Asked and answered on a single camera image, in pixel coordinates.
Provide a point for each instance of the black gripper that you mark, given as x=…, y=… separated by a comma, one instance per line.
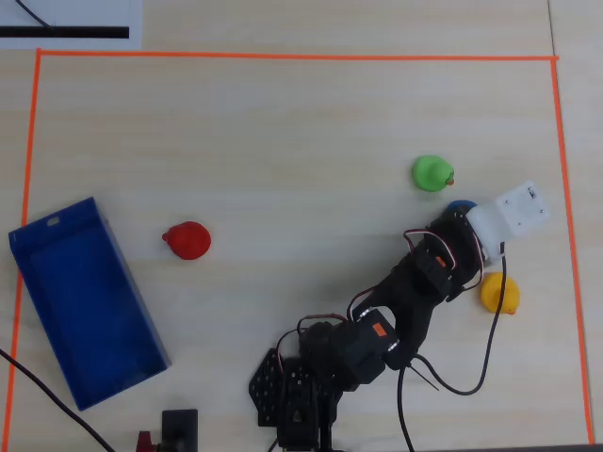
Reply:
x=456, y=220

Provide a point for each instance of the blue rubber duck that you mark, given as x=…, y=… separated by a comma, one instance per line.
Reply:
x=461, y=206

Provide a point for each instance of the green rubber duck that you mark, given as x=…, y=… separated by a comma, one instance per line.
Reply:
x=429, y=173

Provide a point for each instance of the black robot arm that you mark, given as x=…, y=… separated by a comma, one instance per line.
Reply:
x=410, y=301

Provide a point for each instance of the yellow rubber duck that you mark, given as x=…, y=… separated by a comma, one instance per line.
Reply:
x=511, y=292

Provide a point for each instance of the red rubber duck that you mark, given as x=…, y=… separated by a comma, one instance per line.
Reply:
x=189, y=240

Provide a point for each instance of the blue plastic box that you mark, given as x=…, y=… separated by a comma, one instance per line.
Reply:
x=89, y=306

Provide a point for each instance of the orange tape strip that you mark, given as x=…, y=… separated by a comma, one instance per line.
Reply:
x=567, y=212
x=282, y=55
x=29, y=165

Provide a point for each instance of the black table clamp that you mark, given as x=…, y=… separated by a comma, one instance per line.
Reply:
x=179, y=428

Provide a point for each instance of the black tape strip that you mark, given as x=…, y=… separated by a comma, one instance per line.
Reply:
x=85, y=32

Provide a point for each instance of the white paper sheet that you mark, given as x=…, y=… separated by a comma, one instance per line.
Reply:
x=94, y=11

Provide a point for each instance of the white camera box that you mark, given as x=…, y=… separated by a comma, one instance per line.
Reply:
x=513, y=212

